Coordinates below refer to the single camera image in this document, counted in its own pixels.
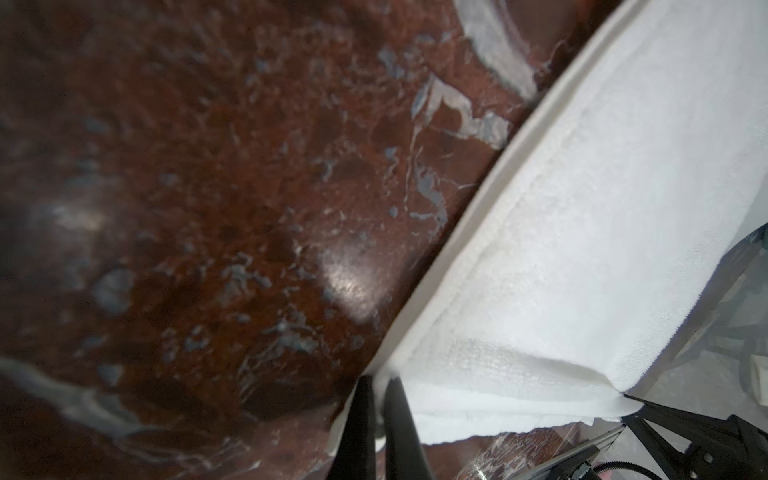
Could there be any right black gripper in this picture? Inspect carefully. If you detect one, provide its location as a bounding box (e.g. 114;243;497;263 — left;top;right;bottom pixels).
623;401;767;479

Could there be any white towel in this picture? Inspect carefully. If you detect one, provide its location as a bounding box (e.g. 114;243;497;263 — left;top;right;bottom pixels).
365;1;767;444

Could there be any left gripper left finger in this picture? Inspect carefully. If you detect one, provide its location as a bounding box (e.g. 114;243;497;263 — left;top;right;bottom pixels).
326;376;376;480

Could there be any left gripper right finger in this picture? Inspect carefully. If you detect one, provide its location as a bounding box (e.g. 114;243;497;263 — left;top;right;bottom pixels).
383;378;434;480

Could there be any aluminium rail frame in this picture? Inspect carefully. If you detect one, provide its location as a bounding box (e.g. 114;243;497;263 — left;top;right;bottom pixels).
511;425;624;480

